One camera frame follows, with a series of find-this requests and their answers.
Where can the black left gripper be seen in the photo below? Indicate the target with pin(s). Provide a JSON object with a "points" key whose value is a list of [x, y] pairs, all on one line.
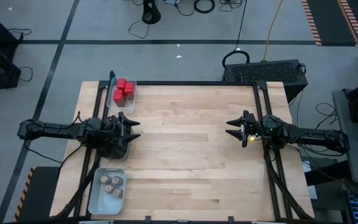
{"points": [[117, 130]]}

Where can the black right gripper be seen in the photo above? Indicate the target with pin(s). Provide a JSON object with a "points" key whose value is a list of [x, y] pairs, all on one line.
{"points": [[252, 127]]}

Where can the red smoked paprika tin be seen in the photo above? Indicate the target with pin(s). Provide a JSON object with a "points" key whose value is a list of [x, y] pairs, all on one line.
{"points": [[129, 88], [122, 83], [118, 96]]}

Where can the cork lidded glass spice jar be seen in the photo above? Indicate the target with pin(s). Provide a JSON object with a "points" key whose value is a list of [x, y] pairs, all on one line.
{"points": [[117, 180], [109, 188], [117, 193], [105, 179]]}

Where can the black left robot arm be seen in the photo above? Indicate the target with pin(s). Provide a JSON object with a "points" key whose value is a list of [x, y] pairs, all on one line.
{"points": [[61, 130]]}

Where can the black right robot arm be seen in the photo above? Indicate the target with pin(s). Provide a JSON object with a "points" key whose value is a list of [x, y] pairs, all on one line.
{"points": [[306, 135]]}

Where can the small yellow tag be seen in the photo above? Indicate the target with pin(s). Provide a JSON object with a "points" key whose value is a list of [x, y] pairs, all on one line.
{"points": [[251, 139]]}

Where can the clear plastic bin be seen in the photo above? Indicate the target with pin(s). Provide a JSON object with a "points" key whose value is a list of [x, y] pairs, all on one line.
{"points": [[121, 104]]}

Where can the black plastic bin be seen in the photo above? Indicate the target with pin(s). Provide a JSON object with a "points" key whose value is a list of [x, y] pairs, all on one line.
{"points": [[113, 152]]}

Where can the black mesh computer tower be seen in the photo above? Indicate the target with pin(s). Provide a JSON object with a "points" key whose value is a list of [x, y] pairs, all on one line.
{"points": [[266, 74]]}

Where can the white plastic bin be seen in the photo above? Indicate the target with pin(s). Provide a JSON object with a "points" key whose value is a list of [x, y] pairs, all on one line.
{"points": [[106, 202]]}

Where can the black table clamp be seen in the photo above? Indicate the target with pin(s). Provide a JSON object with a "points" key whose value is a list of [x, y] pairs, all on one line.
{"points": [[231, 219], [148, 219]]}

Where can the black orange striped floor mat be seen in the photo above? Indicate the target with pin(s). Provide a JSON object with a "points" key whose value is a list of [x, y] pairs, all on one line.
{"points": [[39, 193], [331, 18]]}

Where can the black stand base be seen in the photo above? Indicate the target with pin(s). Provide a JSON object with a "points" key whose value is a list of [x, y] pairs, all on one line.
{"points": [[151, 12]]}

